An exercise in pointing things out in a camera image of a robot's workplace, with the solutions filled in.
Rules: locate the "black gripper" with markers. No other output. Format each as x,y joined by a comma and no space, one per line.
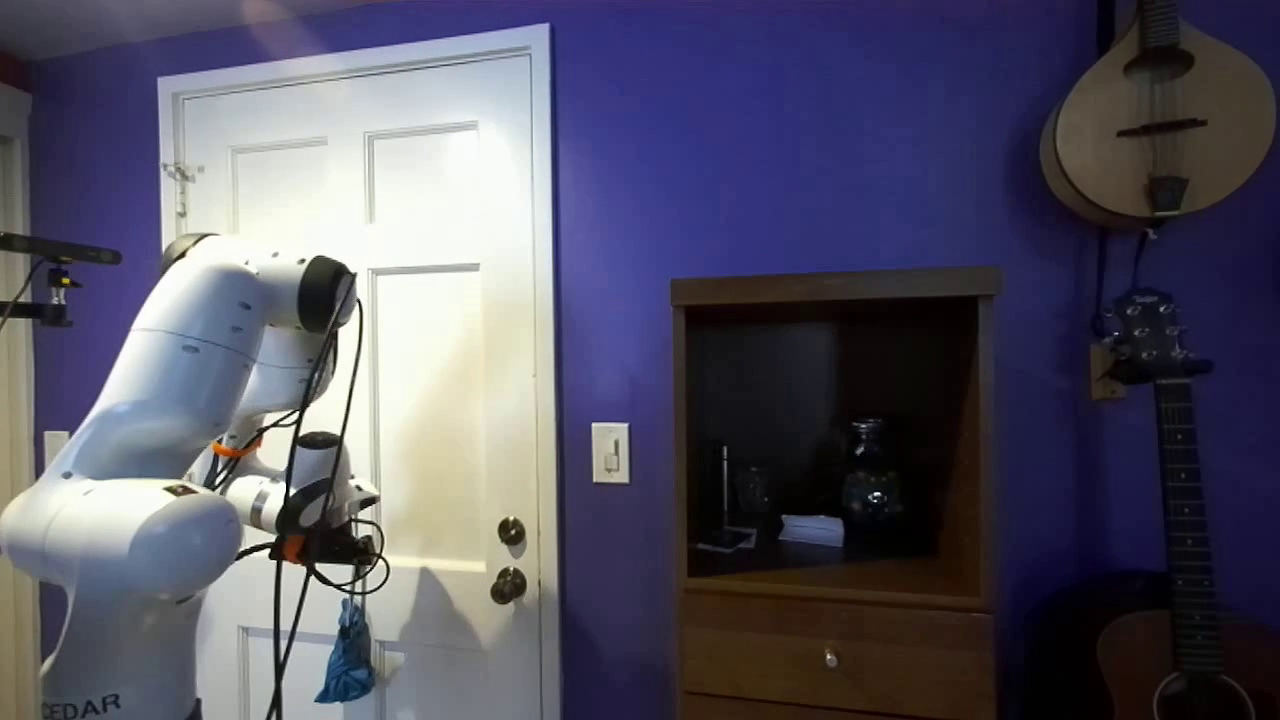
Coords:
341,527

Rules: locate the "blue folding umbrella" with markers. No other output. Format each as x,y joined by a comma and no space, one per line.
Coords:
349,660

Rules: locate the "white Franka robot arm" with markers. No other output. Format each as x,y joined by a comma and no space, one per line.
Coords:
144,442

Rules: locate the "white panelled door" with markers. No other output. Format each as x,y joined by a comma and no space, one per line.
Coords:
440,401

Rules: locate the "dark round door knob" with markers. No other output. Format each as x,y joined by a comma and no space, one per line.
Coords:
509,586

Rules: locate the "metal door hook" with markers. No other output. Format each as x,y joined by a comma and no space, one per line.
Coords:
183,179

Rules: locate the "brown wooden cabinet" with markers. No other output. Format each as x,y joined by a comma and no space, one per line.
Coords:
826,640

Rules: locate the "dark deadbolt lock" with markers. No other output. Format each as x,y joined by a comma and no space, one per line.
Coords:
509,531

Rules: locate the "metal upright holder stand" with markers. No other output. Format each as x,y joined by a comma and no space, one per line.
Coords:
726,502

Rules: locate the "small round drawer knob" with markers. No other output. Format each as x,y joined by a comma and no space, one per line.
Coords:
828,658

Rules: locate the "black vase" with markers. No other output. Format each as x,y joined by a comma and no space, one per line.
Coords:
874,493

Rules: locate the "acoustic guitar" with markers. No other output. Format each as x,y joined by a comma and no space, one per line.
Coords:
1184,534

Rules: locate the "tan mandolin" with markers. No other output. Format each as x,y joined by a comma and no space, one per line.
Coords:
1163,125

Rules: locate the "white wall switch plate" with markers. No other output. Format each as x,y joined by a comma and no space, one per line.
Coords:
608,453
52,451

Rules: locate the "black camera on tripod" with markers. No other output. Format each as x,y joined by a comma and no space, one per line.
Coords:
62,250

